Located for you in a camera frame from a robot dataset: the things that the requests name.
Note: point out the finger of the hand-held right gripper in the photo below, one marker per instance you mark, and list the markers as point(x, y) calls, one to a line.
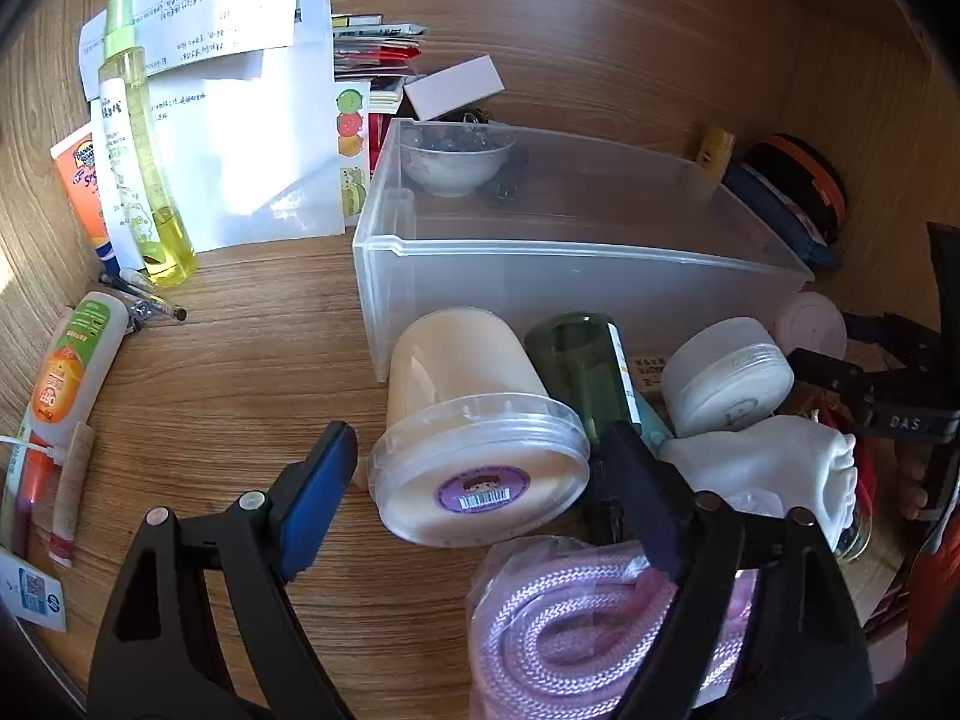
point(825, 373)
point(900, 334)

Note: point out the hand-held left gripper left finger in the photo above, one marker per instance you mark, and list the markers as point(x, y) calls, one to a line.
point(322, 495)

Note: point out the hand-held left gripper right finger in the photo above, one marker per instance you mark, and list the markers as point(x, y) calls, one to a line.
point(645, 510)

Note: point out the pink round case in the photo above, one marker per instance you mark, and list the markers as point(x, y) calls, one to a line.
point(810, 322)

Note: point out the red pouch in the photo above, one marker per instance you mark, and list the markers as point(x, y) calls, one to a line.
point(866, 465)

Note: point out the white round jar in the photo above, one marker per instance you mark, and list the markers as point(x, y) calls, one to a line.
point(720, 382)

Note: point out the small brown printed box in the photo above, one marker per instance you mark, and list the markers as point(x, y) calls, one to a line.
point(649, 373)

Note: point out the green glass bottle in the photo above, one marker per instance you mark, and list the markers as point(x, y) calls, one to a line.
point(577, 367)

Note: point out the cream lidded plastic tub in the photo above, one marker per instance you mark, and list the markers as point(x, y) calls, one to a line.
point(465, 367)

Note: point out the clear plastic storage box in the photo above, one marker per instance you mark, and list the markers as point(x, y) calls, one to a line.
point(570, 240)

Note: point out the wooden desktop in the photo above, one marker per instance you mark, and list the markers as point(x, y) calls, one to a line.
point(247, 360)

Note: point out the person's right hand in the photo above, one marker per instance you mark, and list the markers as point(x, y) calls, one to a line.
point(913, 495)

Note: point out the blue patchwork pencil case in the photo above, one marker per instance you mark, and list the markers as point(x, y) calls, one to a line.
point(772, 217)

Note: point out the black and orange zip case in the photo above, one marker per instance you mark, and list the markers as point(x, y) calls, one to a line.
point(802, 172)

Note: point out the small yellow bottle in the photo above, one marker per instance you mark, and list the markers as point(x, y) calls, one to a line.
point(716, 154)

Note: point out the slim pink tube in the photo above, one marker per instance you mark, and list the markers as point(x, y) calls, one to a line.
point(69, 495)

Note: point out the white tube with orange label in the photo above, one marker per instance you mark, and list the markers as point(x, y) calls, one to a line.
point(71, 367)

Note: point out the orange red tube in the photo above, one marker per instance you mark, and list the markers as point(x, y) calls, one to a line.
point(34, 502)

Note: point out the yellow spray bottle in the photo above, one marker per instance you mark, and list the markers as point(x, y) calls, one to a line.
point(161, 225)

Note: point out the white folded paper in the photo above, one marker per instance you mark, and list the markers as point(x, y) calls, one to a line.
point(262, 150)

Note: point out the ceramic bowl with beads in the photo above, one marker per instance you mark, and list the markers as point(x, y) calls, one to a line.
point(450, 165)

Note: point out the cartoon sticker sheet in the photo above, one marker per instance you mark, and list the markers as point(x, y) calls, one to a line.
point(349, 120)

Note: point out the orange sunscreen tube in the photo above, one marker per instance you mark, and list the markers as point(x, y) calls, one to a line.
point(75, 180)

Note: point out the small white box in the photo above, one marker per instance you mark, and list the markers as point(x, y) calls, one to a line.
point(450, 88)

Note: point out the stack of cards and packets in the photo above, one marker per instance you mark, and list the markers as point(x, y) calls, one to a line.
point(375, 41)

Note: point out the printed white paper sheet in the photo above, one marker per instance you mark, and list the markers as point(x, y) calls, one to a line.
point(225, 0)

